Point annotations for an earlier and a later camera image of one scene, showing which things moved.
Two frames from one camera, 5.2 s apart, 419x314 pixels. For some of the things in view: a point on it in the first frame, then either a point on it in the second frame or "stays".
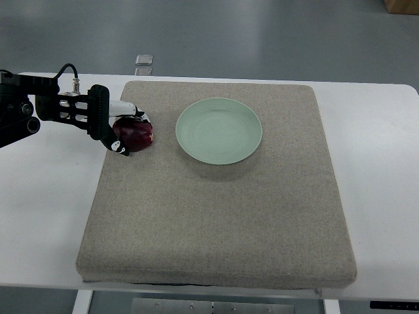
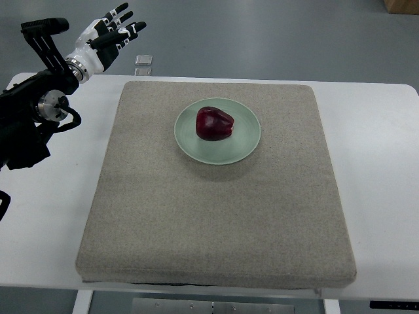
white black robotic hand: x=119 y=108 → x=99 y=44
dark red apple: x=133 y=133 → x=212 y=124
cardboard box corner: x=402 y=6 stays
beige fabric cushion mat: x=271 y=220 stays
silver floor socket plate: x=143 y=59 stays
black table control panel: x=391 y=305 stays
